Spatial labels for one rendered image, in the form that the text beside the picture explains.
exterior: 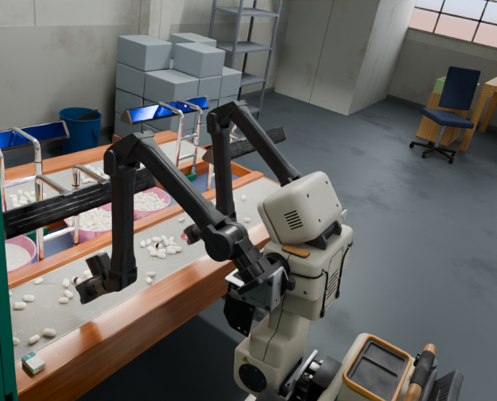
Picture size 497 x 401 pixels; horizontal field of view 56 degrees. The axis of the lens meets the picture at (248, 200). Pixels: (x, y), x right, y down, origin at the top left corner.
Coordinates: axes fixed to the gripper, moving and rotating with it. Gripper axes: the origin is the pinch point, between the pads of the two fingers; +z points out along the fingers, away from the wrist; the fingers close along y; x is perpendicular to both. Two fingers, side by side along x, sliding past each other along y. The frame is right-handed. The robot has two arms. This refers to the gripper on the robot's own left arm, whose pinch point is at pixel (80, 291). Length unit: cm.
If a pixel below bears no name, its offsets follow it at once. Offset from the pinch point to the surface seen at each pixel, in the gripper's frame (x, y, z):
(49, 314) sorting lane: 2.8, 9.0, 7.8
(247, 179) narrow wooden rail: -13, -130, 23
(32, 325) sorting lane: 3.2, 15.5, 7.4
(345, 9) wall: -186, -592, 119
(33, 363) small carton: 11.3, 25.5, -8.8
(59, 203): -29.4, -0.7, -9.0
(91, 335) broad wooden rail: 13.1, 6.3, -7.8
